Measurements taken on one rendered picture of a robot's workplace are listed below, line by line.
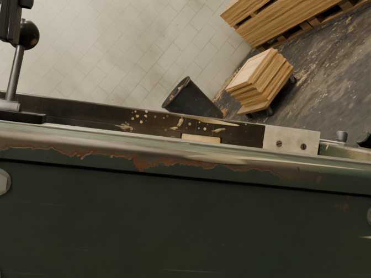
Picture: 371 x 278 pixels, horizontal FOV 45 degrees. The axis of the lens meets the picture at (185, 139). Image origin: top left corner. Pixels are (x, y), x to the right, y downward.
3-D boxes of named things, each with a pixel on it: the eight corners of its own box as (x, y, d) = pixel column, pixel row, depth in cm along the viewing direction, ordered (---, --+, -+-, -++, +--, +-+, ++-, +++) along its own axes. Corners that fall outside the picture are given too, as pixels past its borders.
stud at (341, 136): (348, 145, 98) (350, 132, 98) (338, 144, 97) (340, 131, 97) (342, 144, 100) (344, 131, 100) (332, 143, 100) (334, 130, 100)
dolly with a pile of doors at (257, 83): (304, 74, 420) (274, 45, 412) (274, 117, 407) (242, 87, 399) (271, 85, 478) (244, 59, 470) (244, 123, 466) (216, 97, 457)
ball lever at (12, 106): (22, 113, 48) (41, 14, 53) (-16, 108, 47) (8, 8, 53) (25, 128, 51) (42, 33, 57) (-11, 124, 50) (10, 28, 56)
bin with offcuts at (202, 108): (233, 107, 543) (194, 71, 529) (208, 140, 530) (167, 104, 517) (217, 112, 591) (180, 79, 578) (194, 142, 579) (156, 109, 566)
